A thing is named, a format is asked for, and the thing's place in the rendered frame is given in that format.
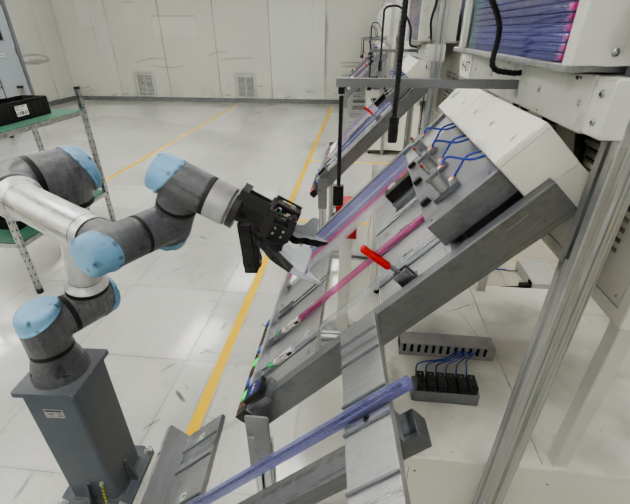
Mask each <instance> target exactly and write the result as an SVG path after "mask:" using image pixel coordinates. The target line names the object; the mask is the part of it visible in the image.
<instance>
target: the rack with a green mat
mask: <svg viewBox="0 0 630 504"><path fill-rule="evenodd" d="M16 87H17V90H18V93H19V95H26V93H25V90H24V87H23V86H16ZM73 88H74V92H75V95H76V99H77V103H78V106H79V109H50V110H51V113H50V114H46V115H42V116H38V117H34V118H31V119H27V120H23V121H19V122H15V123H11V124H7V125H4V126H0V139H3V138H7V137H10V136H13V135H17V134H20V133H24V132H27V131H30V130H32V133H33V136H34V139H35V142H36V145H37V147H38V150H39V152H40V151H45V149H44V146H43V143H42V140H41V137H40V134H39V131H38V128H41V127H44V126H47V125H51V124H54V123H57V122H61V121H64V120H68V119H71V118H74V117H78V116H81V117H82V120H83V124H84V127H85V131H86V134H87V138H88V142H89V145H90V149H91V152H92V156H93V159H94V162H95V163H96V165H97V167H98V169H99V171H100V174H101V177H102V186H101V188H102V190H94V191H93V192H94V198H95V201H94V203H95V202H97V201H98V200H100V199H101V198H103V197H104V198H105V202H106V205H107V209H108V213H109V216H110V220H111V221H112V222H116V217H115V214H114V210H113V207H112V203H111V199H110V196H109V192H108V188H107V185H106V181H105V177H104V174H103V170H102V166H101V163H100V159H99V155H98V152H97V148H96V144H95V141H94V137H93V134H92V130H91V126H90V123H89V119H88V115H87V111H86V108H85V104H84V101H83V97H82V93H81V90H80V87H79V86H75V87H73ZM94 203H93V204H94ZM5 220H6V222H7V224H8V227H9V229H10V230H4V229H0V248H17V249H18V250H19V253H20V255H21V257H22V260H23V262H24V264H25V267H26V269H27V271H28V274H29V276H30V278H31V281H32V283H33V285H34V288H35V290H36V292H37V294H42V293H43V292H44V289H43V287H42V284H41V282H40V280H39V277H38V275H37V272H36V270H35V267H34V265H33V263H32V260H31V258H30V255H29V253H28V251H27V248H26V246H27V245H29V244H31V243H32V242H34V241H35V240H37V239H38V238H40V237H42V236H43V235H45V234H43V233H41V232H40V231H38V230H36V229H34V228H32V227H31V226H29V225H28V226H26V227H25V228H23V229H21V230H19V229H18V226H17V224H16V221H12V220H8V219H6V218H5Z"/></svg>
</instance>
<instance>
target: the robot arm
mask: <svg viewBox="0 0 630 504"><path fill-rule="evenodd" d="M144 182H145V186H146V187H147V188H148V189H150V190H152V191H153V193H157V197H156V202H155V206H154V207H152V208H149V209H147V210H144V211H142V212H139V213H137V214H134V215H131V216H128V217H126V218H124V219H121V220H118V221H116V222H112V221H110V220H108V219H106V218H103V217H101V216H99V215H97V214H95V213H93V212H90V208H89V207H90V206H92V205H93V203H94V201H95V198H94V192H93V191H94V190H98V189H99V188H100V187H101V186H102V177H101V174H100V171H99V169H98V167H97V165H96V163H95V162H94V160H93V159H92V158H91V157H90V155H89V154H88V153H87V152H85V151H84V150H83V149H81V148H80V147H77V146H65V147H56V148H54V149H49V150H45V151H40V152H36V153H31V154H26V155H22V156H16V157H11V158H8V159H5V160H3V161H0V216H2V217H4V218H6V219H8V220H12V221H22V222H23V223H25V224H27V225H29V226H31V227H32V228H34V229H36V230H38V231H40V232H41V233H43V234H45V235H47V236H49V237H51V238H52V239H54V240H56V241H58V243H59V247H60V251H61V255H62V259H63V263H64V266H65V270H66V274H67V278H68V279H67V280H66V281H65V282H64V286H63V287H64V292H65V293H64V294H62V295H60V296H58V297H56V296H53V295H44V296H43V297H37V298H34V299H32V300H30V301H28V302H26V303H25V304H23V305H22V306H21V307H20V308H19V309H18V310H17V311H16V312H15V315H14V316H13V319H12V323H13V326H14V328H15V333H16V335H17V337H19V339H20V341H21V344H22V346H23V348H24V350H25V352H26V354H27V356H28V358H29V360H30V363H29V370H30V372H29V377H30V380H31V382H32V384H33V385H34V386H35V387H36V388H38V389H41V390H53V389H58V388H61V387H64V386H66V385H69V384H71V383H72V382H74V381H76V380H77V379H79V378H80V377H81V376H82V375H83V374H84V373H85V372H86V371H87V369H88V368H89V365H90V358H89V355H88V353H87V351H86V350H85V349H83V348H82V347H81V346H80V345H79V344H78V343H77V342H76V341H75V339H74V336H73V334H75V333H77V332H78V331H80V330H82V329H83V328H85V327H87V326H89V325H90V324H92V323H94V322H96V321H97V320H99V319H101V318H103V317H105V316H107V315H109V314H110V313H111V312H113V311H114V310H116V309H117V308H118V307H119V305H120V301H121V296H120V291H119V289H118V288H117V285H116V283H115V282H114V280H113V279H112V278H111V277H109V276H107V275H106V274H108V273H110V272H115V271H117V270H119V269H121V268H122V267H123V266H125V265H127V264H129V263H131V262H133V261H135V260H137V259H139V258H141V257H143V256H145V255H147V254H149V253H152V252H154V251H156V250H158V249H161V250H164V251H169V250H173V251H175V250H178V249H180V248H181V247H183V246H184V244H185V243H186V241H187V238H188V237H189V236H190V233H191V230H192V224H193V221H194V218H195V215H196V213H198V214H200V215H201V216H203V217H205V218H207V219H209V220H211V221H213V222H215V223H217V224H219V225H221V224H223V223H224V226H226V227H228V228H231V227H232V225H233V224H234V222H235V220H236V221H238V223H237V229H238V235H239V241H240V246H241V252H242V258H243V259H242V260H243V266H244V270H245V273H257V272H258V270H259V267H261V265H262V255H261V253H260V249H262V250H263V251H264V253H265V254H266V256H267V257H268V258H269V259H270V260H271V261H272V262H274V263H275V264H277V265H278V266H280V267H281V268H283V269H284V270H286V271H287V272H290V273H292V274H293V275H295V276H297V277H299V278H301V279H303V280H306V281H308V282H310V283H314V284H317V285H319V284H320V283H321V281H320V280H319V279H318V278H317V277H316V276H315V275H314V274H312V273H311V272H309V271H308V267H309V263H310V259H311V255H312V251H311V248H310V247H309V246H308V245H312V246H315V247H320V246H323V245H327V243H328V242H327V241H326V240H324V239H322V238H320V237H318V236H316V233H317V229H318V225H319V219H318V218H311V219H310V220H309V221H307V222H306V223H305V224H302V225H301V224H297V221H298V219H299V217H300V215H301V212H302V211H301V209H302V207H301V206H299V205H297V204H295V203H293V202H291V201H289V200H288V199H286V198H284V197H282V196H280V195H278V196H277V197H274V198H273V200H271V199H269V198H267V197H265V196H263V195H262V194H260V193H258V192H256V191H254V190H252V189H253V187H254V186H253V185H251V184H249V183H246V185H245V187H244V188H242V190H241V192H239V188H237V187H235V186H233V185H232V184H230V183H228V182H226V181H224V180H222V179H220V178H218V177H216V176H214V175H212V174H210V173H208V172H207V171H205V170H203V169H201V168H199V167H197V166H195V165H193V164H191V163H189V162H187V160H186V159H181V158H179V157H177V156H175V155H173V154H171V153H168V152H162V153H160V154H158V155H157V156H156V157H155V158H154V159H153V160H152V162H151V163H150V165H149V167H148V169H147V172H146V175H145V179H144ZM284 201H286V202H288V203H290V204H292V205H294V206H296V208H295V207H293V206H291V205H290V204H288V203H286V202H284ZM289 241H290V242H291V243H293V244H300V243H302V244H306V245H303V246H301V247H299V248H295V247H294V246H293V245H292V244H290V243H288V242H289Z"/></svg>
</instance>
